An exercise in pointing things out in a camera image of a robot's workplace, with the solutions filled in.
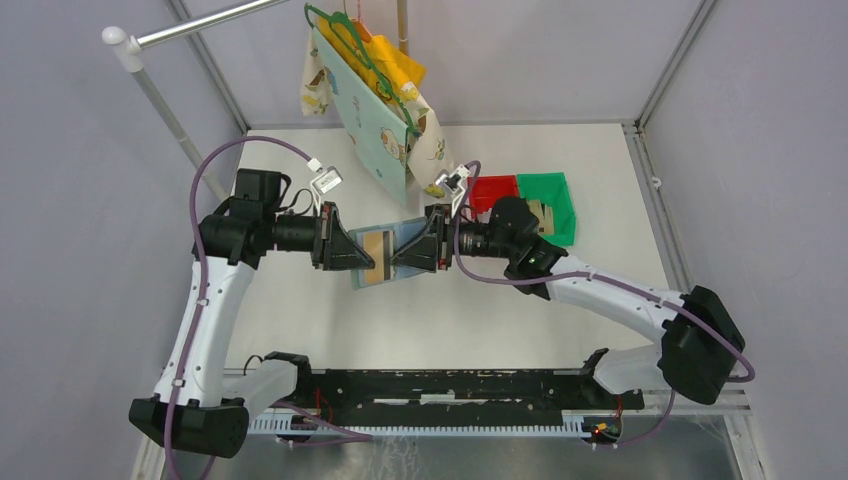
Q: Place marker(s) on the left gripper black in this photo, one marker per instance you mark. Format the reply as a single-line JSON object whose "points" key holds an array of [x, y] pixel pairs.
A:
{"points": [[333, 248]]}

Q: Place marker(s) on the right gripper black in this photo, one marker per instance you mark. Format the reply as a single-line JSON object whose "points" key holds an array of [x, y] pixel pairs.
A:
{"points": [[431, 247]]}

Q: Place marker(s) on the gold black striped card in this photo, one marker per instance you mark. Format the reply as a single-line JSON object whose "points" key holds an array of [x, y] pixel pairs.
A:
{"points": [[379, 245]]}

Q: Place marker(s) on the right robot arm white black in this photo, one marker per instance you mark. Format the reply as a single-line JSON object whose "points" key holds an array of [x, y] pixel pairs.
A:
{"points": [[693, 343]]}

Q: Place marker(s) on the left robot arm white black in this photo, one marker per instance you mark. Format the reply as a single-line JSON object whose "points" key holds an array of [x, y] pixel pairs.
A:
{"points": [[193, 409]]}

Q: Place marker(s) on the beige cards in green bin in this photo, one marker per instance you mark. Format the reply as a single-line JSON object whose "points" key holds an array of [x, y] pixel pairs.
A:
{"points": [[544, 215]]}

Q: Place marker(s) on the red plastic bin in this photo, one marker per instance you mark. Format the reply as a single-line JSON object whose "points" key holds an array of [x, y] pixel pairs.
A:
{"points": [[488, 189]]}

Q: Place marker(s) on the cream cartoon print garment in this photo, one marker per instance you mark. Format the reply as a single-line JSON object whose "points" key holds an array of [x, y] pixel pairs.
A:
{"points": [[426, 156]]}

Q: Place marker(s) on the mint cartoon print garment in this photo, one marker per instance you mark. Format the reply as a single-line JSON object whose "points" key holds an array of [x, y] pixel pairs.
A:
{"points": [[378, 133]]}

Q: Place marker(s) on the green plastic bin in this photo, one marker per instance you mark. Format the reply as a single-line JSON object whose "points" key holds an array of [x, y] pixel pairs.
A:
{"points": [[552, 189]]}

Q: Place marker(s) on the yellow garment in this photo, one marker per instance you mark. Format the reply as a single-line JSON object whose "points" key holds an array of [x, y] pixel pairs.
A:
{"points": [[402, 72]]}

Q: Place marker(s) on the green clothes hanger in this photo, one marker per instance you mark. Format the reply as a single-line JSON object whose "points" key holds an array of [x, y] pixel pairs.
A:
{"points": [[413, 113]]}

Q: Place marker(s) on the metal clothes rack bar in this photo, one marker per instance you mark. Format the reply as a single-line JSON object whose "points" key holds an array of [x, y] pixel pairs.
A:
{"points": [[219, 84]]}

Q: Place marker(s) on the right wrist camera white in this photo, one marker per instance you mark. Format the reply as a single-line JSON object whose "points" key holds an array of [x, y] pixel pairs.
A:
{"points": [[453, 183]]}

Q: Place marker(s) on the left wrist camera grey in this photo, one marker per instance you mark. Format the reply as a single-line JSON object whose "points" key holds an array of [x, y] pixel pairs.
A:
{"points": [[325, 178]]}

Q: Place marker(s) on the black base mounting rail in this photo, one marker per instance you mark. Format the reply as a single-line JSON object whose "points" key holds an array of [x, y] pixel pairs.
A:
{"points": [[455, 398]]}

